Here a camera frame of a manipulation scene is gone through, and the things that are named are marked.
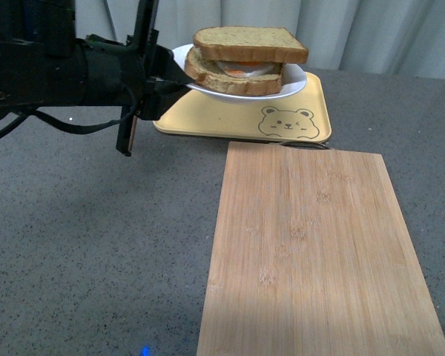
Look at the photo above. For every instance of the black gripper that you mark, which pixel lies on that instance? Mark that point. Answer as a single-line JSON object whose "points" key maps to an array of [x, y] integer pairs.
{"points": [[124, 75]]}

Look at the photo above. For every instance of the bread slice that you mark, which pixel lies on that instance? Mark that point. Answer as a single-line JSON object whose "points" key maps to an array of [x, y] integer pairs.
{"points": [[250, 44], [207, 74]]}

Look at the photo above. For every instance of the fried egg toy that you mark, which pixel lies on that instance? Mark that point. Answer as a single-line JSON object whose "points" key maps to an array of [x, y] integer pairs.
{"points": [[245, 69]]}

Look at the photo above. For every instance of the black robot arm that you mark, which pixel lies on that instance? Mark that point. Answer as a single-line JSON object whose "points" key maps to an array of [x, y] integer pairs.
{"points": [[44, 64]]}

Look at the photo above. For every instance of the yellow bear tray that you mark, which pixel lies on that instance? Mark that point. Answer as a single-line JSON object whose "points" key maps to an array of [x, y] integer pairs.
{"points": [[302, 117]]}

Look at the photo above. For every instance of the bamboo cutting board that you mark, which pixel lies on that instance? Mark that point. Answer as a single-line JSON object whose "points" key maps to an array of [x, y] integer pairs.
{"points": [[312, 256]]}

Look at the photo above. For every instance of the grey curtain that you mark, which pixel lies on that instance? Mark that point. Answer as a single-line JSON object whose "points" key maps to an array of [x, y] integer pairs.
{"points": [[388, 37]]}

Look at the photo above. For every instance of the metal cutting board handle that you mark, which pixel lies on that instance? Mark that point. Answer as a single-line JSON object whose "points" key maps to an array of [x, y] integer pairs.
{"points": [[305, 145]]}

